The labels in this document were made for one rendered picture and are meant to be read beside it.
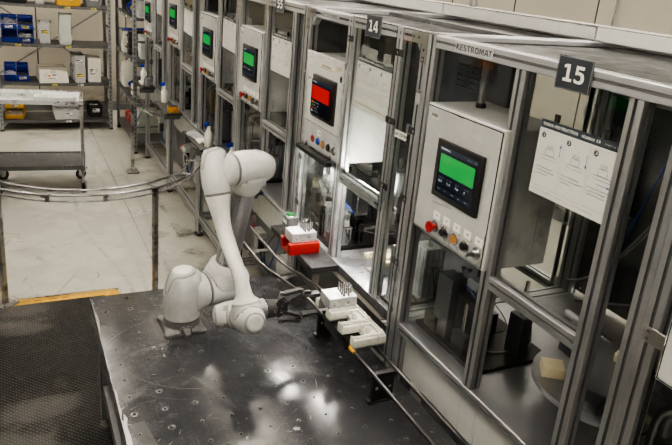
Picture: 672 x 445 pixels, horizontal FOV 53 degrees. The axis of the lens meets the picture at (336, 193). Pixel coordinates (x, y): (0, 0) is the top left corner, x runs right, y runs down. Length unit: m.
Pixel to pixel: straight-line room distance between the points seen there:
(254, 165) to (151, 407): 0.97
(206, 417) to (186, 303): 0.58
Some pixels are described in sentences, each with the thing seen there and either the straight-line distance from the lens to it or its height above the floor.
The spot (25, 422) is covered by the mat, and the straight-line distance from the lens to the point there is 3.72.
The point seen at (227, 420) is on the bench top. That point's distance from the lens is 2.51.
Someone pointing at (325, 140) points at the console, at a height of 1.44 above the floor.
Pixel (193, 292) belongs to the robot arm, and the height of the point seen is 0.88.
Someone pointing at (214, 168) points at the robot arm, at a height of 1.46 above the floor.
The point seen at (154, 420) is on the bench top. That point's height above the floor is 0.68.
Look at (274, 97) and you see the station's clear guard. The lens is 3.85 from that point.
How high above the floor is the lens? 2.22
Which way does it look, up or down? 19 degrees down
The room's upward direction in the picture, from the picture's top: 5 degrees clockwise
